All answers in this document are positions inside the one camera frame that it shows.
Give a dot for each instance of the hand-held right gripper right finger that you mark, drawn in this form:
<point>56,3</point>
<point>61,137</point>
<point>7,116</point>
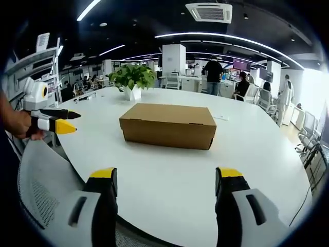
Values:
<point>244,205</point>

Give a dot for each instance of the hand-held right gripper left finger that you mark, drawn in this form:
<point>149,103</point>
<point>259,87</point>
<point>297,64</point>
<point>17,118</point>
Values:
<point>90,205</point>

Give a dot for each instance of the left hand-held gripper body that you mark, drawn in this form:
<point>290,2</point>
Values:
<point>34,95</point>

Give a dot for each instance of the brown cardboard shoe box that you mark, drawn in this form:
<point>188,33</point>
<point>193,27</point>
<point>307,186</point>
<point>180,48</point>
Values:
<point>167,126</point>

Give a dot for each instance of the person's left hand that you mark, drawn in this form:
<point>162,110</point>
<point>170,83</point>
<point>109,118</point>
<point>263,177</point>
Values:
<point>19,124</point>

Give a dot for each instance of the white metal shelf rack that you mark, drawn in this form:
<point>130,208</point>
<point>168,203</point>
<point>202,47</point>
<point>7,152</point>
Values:
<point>41,74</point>

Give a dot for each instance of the white mesh office chair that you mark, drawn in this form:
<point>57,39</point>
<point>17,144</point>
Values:
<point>48,185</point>

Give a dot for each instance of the white plant pot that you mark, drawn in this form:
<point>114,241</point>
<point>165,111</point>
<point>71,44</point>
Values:
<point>132,93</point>

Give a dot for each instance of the green potted plant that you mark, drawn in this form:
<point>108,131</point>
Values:
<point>133,76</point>

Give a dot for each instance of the white pillar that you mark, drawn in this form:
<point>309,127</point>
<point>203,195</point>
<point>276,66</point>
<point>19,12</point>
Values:
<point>174,67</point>

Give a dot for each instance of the ceiling air conditioner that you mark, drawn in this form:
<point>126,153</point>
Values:
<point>209,12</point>

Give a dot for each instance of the wall screen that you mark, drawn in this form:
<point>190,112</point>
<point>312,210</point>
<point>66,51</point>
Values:
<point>241,64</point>

